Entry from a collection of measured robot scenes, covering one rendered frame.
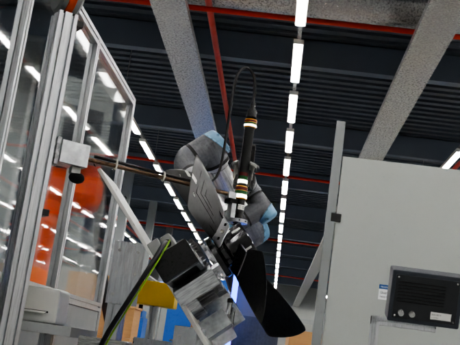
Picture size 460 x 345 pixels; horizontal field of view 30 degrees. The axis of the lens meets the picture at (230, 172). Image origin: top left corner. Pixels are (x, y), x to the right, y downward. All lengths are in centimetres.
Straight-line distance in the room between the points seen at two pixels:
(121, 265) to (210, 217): 33
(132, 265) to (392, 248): 227
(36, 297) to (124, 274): 28
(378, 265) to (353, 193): 42
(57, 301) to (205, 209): 54
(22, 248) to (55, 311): 28
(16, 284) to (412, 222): 273
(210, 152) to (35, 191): 100
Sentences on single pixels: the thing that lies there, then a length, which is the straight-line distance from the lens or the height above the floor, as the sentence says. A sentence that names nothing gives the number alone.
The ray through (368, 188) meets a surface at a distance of 479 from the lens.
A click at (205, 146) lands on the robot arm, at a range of 339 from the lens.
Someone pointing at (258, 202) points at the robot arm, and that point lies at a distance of 317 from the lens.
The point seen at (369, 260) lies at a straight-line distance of 473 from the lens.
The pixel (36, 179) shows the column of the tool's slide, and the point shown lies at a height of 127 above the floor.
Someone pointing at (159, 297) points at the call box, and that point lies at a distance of 324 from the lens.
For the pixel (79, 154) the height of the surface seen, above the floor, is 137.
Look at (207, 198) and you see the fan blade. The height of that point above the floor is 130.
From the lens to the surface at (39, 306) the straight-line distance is 276.
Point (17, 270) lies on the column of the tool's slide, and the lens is 257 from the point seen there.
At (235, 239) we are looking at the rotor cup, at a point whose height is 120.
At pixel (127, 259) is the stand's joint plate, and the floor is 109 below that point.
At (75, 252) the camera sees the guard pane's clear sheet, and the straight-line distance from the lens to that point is 372.
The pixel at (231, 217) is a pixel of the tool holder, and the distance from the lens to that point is 290.
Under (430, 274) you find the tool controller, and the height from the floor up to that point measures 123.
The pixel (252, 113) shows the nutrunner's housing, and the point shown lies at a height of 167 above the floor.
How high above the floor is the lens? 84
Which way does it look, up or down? 12 degrees up
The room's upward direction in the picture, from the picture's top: 8 degrees clockwise
